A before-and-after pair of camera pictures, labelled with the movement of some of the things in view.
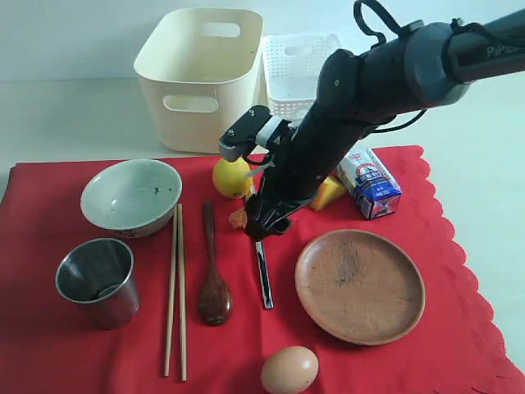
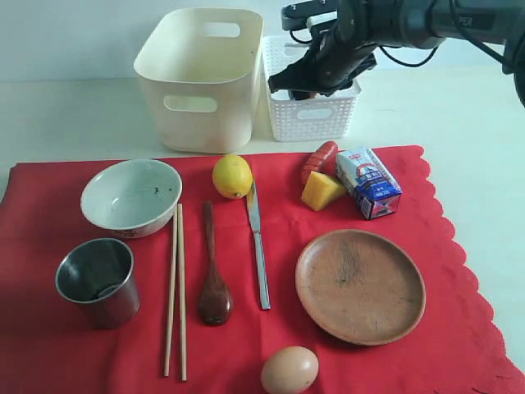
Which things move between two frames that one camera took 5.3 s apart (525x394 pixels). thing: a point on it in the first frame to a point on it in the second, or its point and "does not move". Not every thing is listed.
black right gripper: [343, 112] to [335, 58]
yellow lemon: [233, 179] does not move
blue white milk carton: [374, 191] does not move
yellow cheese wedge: [330, 190] does not move
